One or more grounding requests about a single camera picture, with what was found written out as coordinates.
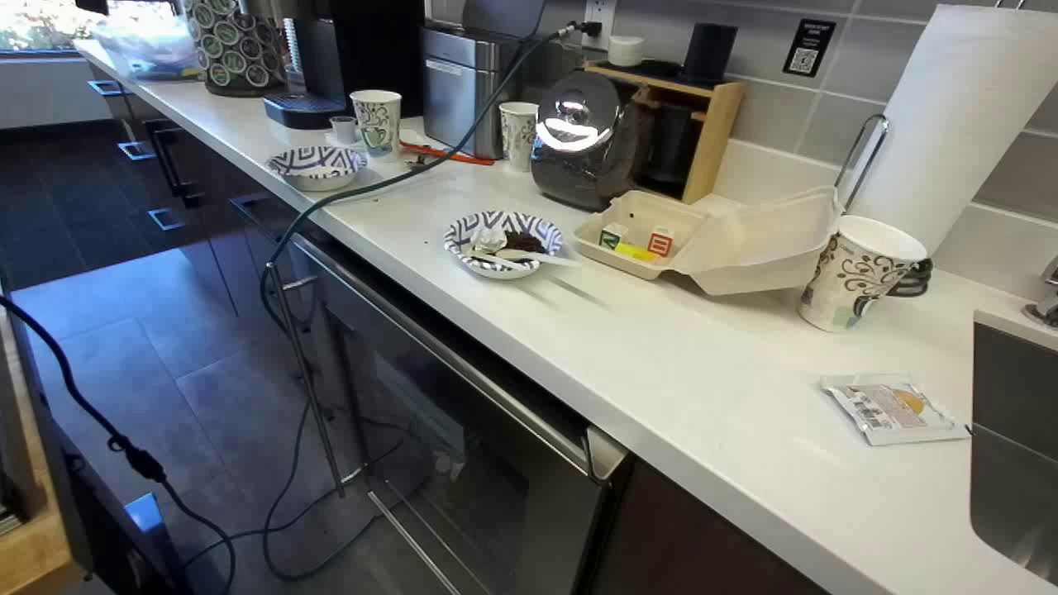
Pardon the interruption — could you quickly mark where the light wooden rack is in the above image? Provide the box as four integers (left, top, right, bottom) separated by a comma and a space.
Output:
578, 61, 747, 208

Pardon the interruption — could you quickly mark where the glass kettle with dark lid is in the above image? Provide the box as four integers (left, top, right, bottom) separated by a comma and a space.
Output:
525, 105, 654, 215

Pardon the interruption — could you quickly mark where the white paper towel roll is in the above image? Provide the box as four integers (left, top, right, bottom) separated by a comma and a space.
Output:
848, 4, 1058, 257

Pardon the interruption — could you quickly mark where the patterned plate with food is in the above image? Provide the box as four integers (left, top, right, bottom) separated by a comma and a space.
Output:
445, 208, 570, 281

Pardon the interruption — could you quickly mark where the black cup on rack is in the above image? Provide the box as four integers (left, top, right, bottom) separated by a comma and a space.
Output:
683, 20, 742, 89

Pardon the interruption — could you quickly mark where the small white container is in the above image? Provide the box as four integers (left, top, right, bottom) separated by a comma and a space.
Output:
606, 34, 645, 71

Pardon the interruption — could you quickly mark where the light wooden cart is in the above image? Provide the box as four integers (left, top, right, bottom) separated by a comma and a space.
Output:
0, 317, 81, 595

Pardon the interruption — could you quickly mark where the chrome kitchen faucet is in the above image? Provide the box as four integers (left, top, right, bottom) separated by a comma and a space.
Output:
1023, 250, 1058, 327

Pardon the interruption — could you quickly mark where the stainless steel countertop bin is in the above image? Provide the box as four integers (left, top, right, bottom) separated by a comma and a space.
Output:
419, 28, 524, 161

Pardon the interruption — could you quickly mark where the white wall outlet with plug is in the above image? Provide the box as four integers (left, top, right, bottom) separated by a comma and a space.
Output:
578, 0, 623, 43

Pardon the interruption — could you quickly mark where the beige cutting board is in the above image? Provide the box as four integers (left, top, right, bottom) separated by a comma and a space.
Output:
571, 184, 839, 301

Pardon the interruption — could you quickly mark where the dark glossy dishwasher front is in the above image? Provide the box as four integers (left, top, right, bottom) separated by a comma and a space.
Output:
291, 229, 631, 595

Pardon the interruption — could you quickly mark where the thick black floor cable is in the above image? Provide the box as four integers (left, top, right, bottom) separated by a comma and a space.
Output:
0, 291, 242, 595

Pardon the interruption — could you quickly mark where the black silver Keurig coffee machine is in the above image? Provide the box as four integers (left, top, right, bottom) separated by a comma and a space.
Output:
263, 0, 427, 131

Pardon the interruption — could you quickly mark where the large patterned paper cup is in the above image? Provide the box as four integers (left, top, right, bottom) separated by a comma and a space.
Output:
797, 213, 932, 338

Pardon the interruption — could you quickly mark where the flat printed sachet packet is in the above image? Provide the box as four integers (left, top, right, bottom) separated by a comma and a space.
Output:
822, 371, 971, 448

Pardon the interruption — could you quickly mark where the round glass jar lid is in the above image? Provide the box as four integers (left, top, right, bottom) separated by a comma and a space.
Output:
532, 74, 624, 154

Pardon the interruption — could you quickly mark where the blue white patterned bowl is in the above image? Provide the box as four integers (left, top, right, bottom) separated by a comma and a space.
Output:
269, 143, 370, 194

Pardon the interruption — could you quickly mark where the long thin power cable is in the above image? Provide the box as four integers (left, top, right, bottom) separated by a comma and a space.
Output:
180, 13, 589, 586

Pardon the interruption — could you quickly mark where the metal paper towel holder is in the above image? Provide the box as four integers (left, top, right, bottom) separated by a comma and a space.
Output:
834, 108, 936, 301

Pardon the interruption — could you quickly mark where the stainless steel sink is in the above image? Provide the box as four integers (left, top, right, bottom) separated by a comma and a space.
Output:
969, 317, 1058, 588

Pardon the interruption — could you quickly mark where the red orange small utensil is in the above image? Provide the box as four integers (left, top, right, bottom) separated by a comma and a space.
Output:
397, 140, 500, 168

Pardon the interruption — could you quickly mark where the clear plastic bag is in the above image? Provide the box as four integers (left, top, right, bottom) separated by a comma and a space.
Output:
93, 9, 207, 84

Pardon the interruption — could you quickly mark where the black wall sign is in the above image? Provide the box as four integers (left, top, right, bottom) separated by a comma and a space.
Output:
782, 17, 839, 78

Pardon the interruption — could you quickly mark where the wire coffee pod carousel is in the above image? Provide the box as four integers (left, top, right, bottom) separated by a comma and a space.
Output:
180, 0, 291, 98

